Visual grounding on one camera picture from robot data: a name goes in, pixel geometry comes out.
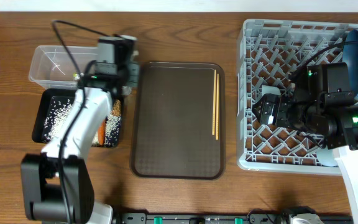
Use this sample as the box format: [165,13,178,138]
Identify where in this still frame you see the yellow green snack wrapper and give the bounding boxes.
[73,73,81,81]

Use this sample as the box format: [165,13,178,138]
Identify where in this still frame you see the wooden chopstick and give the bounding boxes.
[212,70,216,136]
[215,74,220,140]

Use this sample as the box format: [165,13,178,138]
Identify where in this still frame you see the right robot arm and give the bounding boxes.
[252,63,358,223]

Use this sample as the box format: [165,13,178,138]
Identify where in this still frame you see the orange carrot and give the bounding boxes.
[98,121,106,146]

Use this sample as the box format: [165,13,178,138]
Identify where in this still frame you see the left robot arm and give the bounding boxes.
[21,35,137,223]

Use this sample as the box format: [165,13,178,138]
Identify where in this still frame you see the brown food scrap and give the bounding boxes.
[110,100,122,116]

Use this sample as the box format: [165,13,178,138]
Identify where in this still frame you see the grey plastic dishwasher rack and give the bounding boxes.
[236,19,358,175]

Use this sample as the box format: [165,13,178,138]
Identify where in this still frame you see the clear plastic bin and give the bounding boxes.
[29,45,98,90]

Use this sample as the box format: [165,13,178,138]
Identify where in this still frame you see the brown serving tray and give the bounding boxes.
[131,62,226,180]

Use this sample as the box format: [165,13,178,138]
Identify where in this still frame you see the black tray bin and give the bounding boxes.
[32,88,124,143]

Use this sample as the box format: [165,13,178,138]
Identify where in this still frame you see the light blue rice bowl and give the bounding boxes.
[262,85,281,96]

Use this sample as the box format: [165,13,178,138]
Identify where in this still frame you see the pile of white rice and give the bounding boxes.
[40,96,121,147]

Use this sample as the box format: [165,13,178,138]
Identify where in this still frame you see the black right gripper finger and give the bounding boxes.
[252,110,265,124]
[252,96,267,110]

